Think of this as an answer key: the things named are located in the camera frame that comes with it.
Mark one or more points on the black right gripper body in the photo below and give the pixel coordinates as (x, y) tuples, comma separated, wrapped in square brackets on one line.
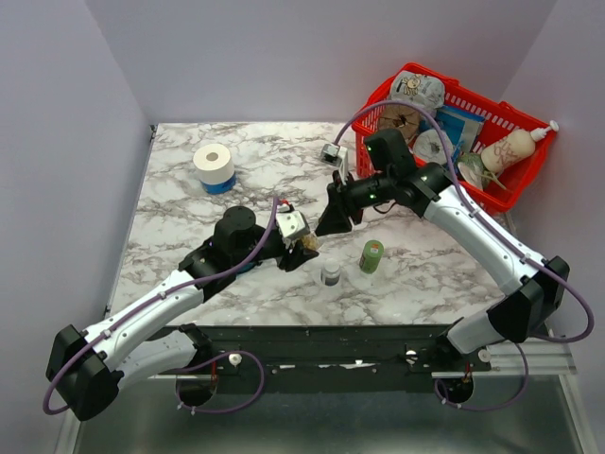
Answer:
[(367, 192)]

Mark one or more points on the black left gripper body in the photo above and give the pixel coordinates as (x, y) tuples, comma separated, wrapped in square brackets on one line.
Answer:
[(271, 250)]

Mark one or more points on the clear jar of yellow pills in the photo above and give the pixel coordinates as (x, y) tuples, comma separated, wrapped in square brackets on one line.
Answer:
[(311, 242)]

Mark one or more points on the teal weekly pill organizer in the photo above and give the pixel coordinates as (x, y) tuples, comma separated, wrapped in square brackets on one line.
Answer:
[(246, 269)]

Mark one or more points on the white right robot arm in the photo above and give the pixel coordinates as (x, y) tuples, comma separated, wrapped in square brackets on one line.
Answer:
[(531, 284)]

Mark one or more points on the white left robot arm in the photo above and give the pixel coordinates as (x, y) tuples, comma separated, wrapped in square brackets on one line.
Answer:
[(87, 368)]

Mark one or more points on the white bottle dark label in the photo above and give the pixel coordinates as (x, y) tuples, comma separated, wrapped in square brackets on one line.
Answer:
[(330, 272)]

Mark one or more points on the green bottle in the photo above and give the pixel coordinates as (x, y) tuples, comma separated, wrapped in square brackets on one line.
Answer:
[(371, 256)]

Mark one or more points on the grey paper roll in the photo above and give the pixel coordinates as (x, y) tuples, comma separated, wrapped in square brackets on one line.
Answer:
[(430, 146)]

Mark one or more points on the white tape roll blue base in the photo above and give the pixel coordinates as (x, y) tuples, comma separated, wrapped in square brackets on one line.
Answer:
[(214, 168)]

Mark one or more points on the green white plant item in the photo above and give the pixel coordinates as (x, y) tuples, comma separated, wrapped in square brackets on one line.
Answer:
[(471, 169)]

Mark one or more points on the grey cartoon printed pouch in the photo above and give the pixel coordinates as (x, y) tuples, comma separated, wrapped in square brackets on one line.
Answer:
[(425, 91)]

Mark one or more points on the blue packet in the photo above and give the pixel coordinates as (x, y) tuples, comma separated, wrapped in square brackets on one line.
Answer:
[(461, 127)]

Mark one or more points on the red plastic basket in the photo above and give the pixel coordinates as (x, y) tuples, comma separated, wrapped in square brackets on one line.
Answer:
[(501, 118)]

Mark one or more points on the cream pump lotion bottle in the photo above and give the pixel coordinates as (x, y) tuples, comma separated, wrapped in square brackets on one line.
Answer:
[(515, 147)]

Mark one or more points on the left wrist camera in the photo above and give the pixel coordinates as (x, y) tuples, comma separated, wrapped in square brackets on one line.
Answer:
[(292, 226)]

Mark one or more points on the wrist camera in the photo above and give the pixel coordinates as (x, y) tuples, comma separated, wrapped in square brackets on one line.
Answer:
[(336, 156), (292, 226)]

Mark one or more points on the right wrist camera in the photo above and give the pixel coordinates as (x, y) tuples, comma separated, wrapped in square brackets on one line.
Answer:
[(336, 156)]

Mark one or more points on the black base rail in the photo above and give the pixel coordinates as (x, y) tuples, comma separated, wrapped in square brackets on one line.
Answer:
[(320, 359)]

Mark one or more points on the aluminium extrusion frame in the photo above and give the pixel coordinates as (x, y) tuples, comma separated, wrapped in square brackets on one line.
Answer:
[(542, 358)]

